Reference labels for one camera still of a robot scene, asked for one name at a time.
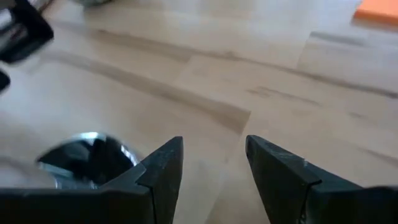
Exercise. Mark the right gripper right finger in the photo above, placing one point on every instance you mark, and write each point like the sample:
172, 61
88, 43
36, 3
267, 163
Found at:
280, 174

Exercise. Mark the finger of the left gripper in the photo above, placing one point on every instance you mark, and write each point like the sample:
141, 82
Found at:
3, 81
28, 34

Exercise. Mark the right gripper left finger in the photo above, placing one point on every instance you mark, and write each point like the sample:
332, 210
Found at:
155, 180

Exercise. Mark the orange sticky note pad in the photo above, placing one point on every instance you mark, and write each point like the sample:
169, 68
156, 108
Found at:
379, 9

